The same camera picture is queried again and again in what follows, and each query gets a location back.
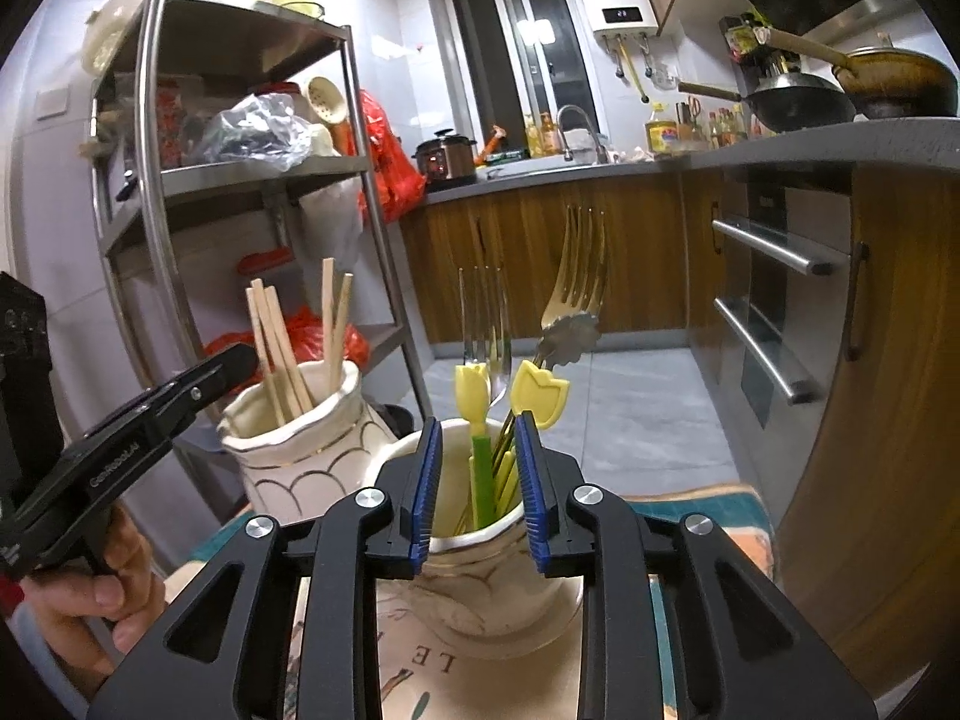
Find glass jar with red contents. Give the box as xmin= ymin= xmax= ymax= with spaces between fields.
xmin=154 ymin=75 xmax=188 ymax=170

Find hanging red plastic bag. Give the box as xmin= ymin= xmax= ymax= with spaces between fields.
xmin=356 ymin=88 xmax=428 ymax=224

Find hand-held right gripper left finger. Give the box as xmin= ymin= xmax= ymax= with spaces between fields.
xmin=86 ymin=418 xmax=445 ymax=720

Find sliding glass window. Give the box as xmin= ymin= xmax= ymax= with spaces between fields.
xmin=442 ymin=0 xmax=602 ymax=158

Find silver fork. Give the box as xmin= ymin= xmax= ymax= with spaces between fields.
xmin=457 ymin=264 xmax=515 ymax=402

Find wooden cabinet end panel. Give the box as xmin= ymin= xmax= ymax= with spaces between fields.
xmin=776 ymin=161 xmax=960 ymax=698

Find steel built-in oven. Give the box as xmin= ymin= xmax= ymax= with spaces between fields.
xmin=709 ymin=161 xmax=863 ymax=428

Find yellow cooking oil bottle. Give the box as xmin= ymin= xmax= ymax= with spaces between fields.
xmin=645 ymin=101 xmax=680 ymax=158

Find black wok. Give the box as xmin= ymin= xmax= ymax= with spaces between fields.
xmin=679 ymin=73 xmax=860 ymax=134

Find yellow tulip plastic spoon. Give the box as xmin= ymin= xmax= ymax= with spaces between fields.
xmin=454 ymin=361 xmax=501 ymax=533
xmin=491 ymin=360 xmax=571 ymax=515

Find printed quilted cloth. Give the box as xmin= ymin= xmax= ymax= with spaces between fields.
xmin=161 ymin=484 xmax=775 ymax=720

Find white floral ceramic double holder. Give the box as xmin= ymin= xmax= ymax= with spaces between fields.
xmin=217 ymin=358 xmax=586 ymax=642

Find golden fork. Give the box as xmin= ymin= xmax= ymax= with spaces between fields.
xmin=538 ymin=206 xmax=610 ymax=332

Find brown pan with wooden handle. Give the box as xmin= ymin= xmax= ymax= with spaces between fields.
xmin=765 ymin=28 xmax=960 ymax=119

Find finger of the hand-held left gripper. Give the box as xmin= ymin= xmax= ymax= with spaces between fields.
xmin=139 ymin=343 xmax=262 ymax=434

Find metal shelf rack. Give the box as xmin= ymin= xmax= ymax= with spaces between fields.
xmin=90 ymin=0 xmax=436 ymax=466

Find scalloped metal spoon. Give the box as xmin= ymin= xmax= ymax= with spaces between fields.
xmin=495 ymin=311 xmax=602 ymax=466

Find crumpled red plastic bag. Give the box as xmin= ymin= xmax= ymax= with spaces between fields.
xmin=202 ymin=307 xmax=372 ymax=377

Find dark red pressure cooker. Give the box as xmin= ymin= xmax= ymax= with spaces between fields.
xmin=415 ymin=129 xmax=479 ymax=190

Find wooden kitchen base cabinets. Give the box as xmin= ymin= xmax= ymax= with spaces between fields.
xmin=397 ymin=165 xmax=721 ymax=352

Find cream ceramic pot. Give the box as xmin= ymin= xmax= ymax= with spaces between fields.
xmin=82 ymin=0 xmax=151 ymax=76

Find person's left hand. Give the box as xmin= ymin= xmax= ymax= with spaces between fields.
xmin=21 ymin=508 xmax=167 ymax=662

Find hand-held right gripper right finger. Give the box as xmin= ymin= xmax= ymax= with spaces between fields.
xmin=516 ymin=411 xmax=878 ymax=720

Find cream slotted ladle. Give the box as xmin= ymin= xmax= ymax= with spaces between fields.
xmin=304 ymin=75 xmax=350 ymax=125

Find white plastic bag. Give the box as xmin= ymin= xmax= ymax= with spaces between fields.
xmin=296 ymin=180 xmax=365 ymax=265

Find row of condiment bottles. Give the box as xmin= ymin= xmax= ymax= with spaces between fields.
xmin=679 ymin=101 xmax=752 ymax=152

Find clear plastic bag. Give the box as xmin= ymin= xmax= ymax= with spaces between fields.
xmin=191 ymin=94 xmax=316 ymax=170

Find steel range hood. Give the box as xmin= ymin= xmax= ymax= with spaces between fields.
xmin=806 ymin=0 xmax=960 ymax=50

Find chrome kitchen faucet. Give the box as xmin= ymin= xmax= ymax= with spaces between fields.
xmin=556 ymin=105 xmax=610 ymax=164

